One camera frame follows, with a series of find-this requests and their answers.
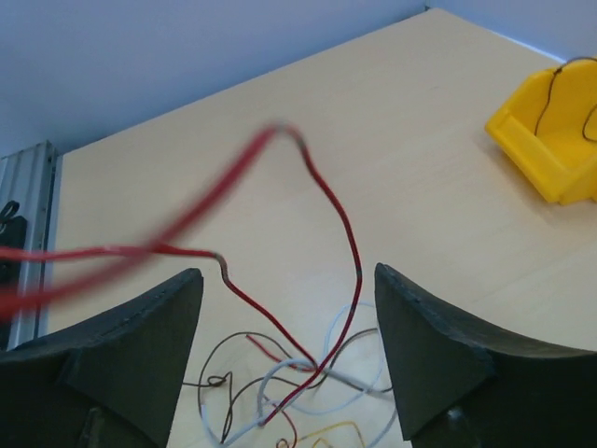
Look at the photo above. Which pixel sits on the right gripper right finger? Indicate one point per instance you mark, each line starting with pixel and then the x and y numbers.
pixel 461 381

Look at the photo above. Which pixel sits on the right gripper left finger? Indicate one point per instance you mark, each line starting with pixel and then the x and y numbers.
pixel 112 380

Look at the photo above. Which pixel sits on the yellow plastic bin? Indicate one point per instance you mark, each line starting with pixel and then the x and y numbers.
pixel 547 127

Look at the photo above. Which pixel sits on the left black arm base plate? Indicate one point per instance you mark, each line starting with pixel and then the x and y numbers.
pixel 13 235

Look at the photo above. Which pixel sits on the aluminium mounting rail frame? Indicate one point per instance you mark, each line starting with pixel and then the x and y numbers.
pixel 30 177

